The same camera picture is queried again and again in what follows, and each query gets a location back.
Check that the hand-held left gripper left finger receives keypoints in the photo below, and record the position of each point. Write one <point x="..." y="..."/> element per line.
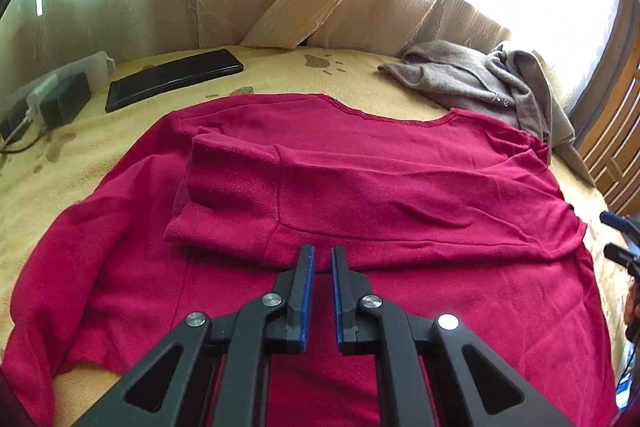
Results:
<point x="306" y="317"/>

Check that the white charger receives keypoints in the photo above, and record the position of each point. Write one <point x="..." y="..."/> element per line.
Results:
<point x="42" y="94"/>

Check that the white power strip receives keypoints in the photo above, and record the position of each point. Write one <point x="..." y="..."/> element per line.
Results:
<point x="95" y="62"/>

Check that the large black charger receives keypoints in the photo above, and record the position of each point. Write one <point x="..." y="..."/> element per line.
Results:
<point x="67" y="99"/>

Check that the red sweater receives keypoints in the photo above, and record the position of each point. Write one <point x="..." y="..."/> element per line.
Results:
<point x="400" y="187"/>

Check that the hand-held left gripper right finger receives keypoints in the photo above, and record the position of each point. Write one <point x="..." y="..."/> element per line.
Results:
<point x="341" y="317"/>

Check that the brown wooden door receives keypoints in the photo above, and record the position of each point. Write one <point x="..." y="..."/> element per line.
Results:
<point x="620" y="147"/>

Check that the black smartphone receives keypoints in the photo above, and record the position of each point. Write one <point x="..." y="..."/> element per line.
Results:
<point x="170" y="79"/>

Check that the grey cardigan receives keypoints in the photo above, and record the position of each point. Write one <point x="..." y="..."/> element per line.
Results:
<point x="450" y="67"/>

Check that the person's right hand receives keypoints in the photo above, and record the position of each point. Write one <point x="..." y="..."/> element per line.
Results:
<point x="631" y="309"/>

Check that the yellow paw print blanket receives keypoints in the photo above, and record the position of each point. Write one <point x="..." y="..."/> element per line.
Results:
<point x="60" y="167"/>

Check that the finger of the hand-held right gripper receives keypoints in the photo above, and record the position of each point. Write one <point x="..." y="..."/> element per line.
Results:
<point x="625" y="258"/>
<point x="622" y="223"/>

